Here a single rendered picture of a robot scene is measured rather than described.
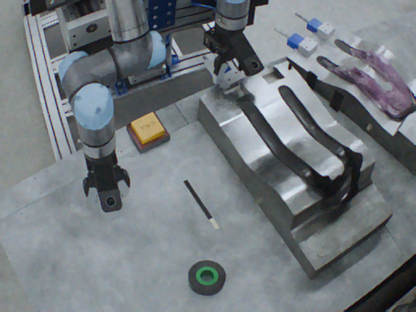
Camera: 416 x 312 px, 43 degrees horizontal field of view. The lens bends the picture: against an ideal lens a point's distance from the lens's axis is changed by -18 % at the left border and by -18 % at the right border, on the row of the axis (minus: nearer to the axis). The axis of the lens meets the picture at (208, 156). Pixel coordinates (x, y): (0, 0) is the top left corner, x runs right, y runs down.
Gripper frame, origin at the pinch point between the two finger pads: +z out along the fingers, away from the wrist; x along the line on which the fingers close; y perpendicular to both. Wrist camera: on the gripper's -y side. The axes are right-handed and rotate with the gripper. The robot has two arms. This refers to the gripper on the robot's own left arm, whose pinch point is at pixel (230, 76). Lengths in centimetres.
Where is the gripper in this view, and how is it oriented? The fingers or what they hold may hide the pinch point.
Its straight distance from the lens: 155.4
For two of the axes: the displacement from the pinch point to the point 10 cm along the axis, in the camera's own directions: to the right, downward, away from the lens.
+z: -0.5, 5.2, 8.5
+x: -7.8, 5.1, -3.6
